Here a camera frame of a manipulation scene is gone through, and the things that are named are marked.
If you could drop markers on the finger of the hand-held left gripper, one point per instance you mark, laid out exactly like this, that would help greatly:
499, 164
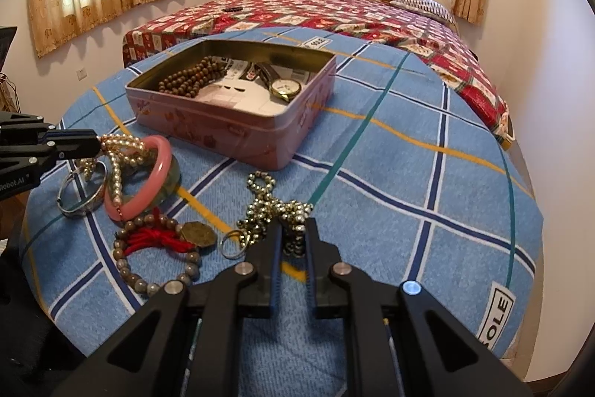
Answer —
69, 153
69, 139

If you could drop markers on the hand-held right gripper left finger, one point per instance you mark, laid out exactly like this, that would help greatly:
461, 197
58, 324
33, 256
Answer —
277, 258

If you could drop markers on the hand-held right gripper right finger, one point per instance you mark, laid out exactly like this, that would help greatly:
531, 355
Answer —
309, 272

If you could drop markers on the silver metal bangle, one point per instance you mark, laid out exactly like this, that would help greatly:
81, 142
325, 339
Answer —
93, 201

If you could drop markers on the pink bangle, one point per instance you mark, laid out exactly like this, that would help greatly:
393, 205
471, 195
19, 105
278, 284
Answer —
160, 176

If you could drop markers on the green jade bangle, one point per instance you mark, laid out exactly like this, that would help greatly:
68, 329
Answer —
175, 176

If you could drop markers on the pink tin box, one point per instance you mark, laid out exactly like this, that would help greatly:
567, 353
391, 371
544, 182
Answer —
218, 132

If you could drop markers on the white paper cards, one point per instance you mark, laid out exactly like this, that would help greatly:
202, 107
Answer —
241, 97

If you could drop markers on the small black object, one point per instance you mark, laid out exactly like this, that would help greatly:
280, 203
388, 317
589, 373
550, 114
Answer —
231, 9

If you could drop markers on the red patterned bedspread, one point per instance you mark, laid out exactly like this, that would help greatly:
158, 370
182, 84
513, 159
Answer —
372, 18

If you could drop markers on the striped pillow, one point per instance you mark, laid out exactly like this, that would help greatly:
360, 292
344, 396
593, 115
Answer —
418, 2

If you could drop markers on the white wall outlet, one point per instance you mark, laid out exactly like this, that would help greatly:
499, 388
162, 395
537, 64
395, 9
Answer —
82, 73

